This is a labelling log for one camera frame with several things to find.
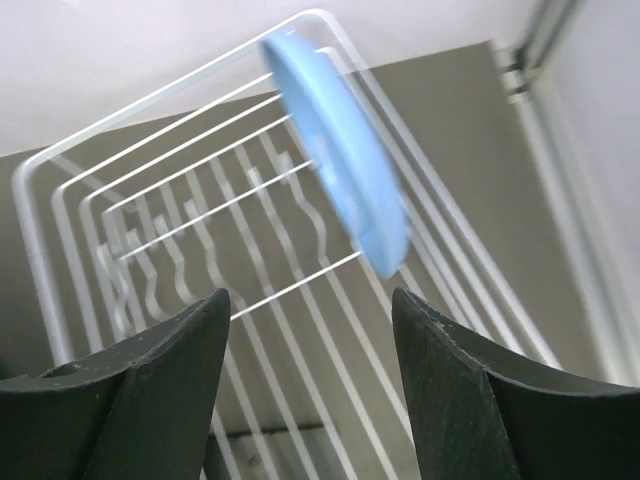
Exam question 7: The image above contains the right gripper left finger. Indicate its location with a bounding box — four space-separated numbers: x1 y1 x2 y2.
1 289 231 479

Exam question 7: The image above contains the blue plate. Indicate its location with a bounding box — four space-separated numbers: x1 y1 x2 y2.
260 32 409 278

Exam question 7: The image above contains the aluminium corner post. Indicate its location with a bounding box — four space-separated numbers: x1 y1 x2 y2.
489 1 639 385

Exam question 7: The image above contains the white wire dish rack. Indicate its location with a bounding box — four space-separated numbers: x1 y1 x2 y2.
12 8 559 479

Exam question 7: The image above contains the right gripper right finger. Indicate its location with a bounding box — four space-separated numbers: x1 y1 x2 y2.
392 288 639 479

